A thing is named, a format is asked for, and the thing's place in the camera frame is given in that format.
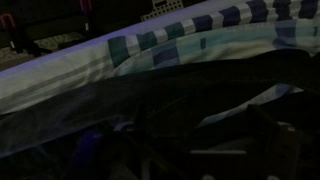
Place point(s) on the blue checkered bed sheet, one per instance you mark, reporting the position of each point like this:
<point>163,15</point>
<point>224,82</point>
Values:
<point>241,31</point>

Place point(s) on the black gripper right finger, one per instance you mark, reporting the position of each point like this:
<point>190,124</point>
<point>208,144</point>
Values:
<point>262,143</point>

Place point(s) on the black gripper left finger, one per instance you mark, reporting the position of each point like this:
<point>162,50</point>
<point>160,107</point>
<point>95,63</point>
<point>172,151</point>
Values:
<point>111,155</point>

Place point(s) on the dark blue denim pants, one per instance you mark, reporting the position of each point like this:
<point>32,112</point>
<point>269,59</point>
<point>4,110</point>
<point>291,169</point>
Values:
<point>174,99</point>

